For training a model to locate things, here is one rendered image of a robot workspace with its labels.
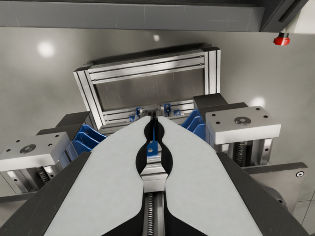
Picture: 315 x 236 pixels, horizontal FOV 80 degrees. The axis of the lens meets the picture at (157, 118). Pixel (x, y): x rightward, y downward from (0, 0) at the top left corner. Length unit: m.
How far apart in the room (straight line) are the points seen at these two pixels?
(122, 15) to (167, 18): 0.08
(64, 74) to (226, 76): 1.15
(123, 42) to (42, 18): 0.97
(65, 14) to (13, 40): 1.22
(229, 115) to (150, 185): 0.29
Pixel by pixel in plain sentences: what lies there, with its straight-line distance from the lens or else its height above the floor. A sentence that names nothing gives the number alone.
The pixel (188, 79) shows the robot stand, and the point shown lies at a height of 0.21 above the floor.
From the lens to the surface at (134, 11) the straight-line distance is 0.37.
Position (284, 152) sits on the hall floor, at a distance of 2.09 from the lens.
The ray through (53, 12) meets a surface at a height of 0.95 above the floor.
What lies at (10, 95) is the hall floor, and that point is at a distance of 1.78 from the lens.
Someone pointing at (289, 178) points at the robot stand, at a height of 1.04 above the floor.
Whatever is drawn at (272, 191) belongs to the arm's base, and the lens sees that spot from 0.50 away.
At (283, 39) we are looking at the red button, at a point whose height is 0.81.
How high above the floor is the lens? 1.32
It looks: 60 degrees down
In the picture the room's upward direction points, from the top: 178 degrees clockwise
